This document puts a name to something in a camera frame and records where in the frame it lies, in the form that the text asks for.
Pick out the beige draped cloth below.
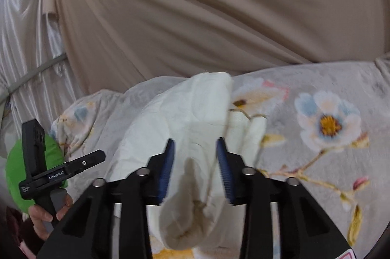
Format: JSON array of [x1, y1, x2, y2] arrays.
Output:
[[46, 0, 390, 95]]

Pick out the white satin curtain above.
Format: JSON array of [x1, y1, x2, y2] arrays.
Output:
[[0, 0, 86, 157]]

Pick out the green round cushion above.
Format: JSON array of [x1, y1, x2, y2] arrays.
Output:
[[5, 134, 68, 214]]

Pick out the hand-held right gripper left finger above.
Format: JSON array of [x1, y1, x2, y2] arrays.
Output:
[[36, 138, 176, 259]]

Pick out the dark red cloth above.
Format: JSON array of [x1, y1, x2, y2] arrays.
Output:
[[5, 205, 41, 255]]

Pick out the grey metal rail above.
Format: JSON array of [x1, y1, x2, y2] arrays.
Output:
[[7, 52, 68, 95]]

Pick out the person's left hand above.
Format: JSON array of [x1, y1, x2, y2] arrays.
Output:
[[29, 194, 74, 241]]

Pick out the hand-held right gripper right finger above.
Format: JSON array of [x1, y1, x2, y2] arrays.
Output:
[[215, 137, 358, 259]]

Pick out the grey floral blanket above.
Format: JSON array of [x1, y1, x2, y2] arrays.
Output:
[[50, 53, 390, 259]]

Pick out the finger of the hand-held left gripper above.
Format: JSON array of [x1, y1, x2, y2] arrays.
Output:
[[65, 150, 107, 176]]

